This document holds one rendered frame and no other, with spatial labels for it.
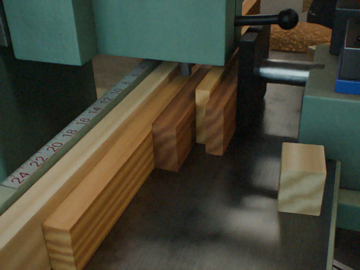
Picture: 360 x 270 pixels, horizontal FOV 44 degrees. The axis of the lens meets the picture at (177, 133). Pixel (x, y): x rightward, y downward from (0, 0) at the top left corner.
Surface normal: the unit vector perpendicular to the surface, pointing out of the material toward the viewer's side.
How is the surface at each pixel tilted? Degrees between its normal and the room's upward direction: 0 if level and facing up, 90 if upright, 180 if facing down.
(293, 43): 70
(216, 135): 90
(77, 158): 0
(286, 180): 90
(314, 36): 33
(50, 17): 90
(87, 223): 90
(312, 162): 0
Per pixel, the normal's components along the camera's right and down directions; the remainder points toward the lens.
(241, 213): -0.04, -0.87
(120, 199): 0.94, 0.15
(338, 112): -0.34, 0.48
